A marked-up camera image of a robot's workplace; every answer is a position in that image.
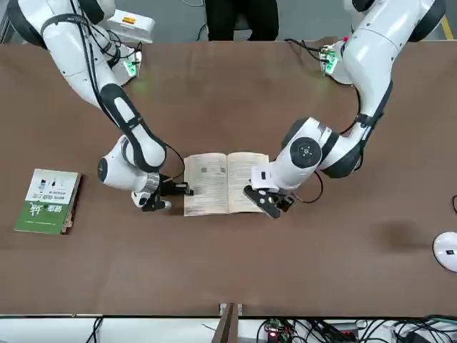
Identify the aluminium table post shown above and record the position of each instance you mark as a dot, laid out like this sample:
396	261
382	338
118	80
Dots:
228	321

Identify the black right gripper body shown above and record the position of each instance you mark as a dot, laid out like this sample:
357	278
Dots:
167	185

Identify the white desk lamp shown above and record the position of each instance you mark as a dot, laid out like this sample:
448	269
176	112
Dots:
446	250

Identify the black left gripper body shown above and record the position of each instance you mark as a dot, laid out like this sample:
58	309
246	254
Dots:
275	196

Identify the small electronics board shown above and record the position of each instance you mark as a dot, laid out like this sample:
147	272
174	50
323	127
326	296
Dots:
275	328

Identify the white box with orange label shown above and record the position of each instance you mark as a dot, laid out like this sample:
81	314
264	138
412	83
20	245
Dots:
130	25

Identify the paperback book with white pages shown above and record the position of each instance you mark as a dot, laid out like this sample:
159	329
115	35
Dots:
225	182

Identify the person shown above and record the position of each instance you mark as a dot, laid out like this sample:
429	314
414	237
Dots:
242	18

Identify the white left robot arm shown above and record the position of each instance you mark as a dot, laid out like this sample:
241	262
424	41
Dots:
371	53

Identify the green cover book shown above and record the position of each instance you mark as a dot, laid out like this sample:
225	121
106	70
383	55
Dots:
46	200

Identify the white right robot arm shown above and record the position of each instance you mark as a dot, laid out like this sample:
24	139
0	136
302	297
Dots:
82	53

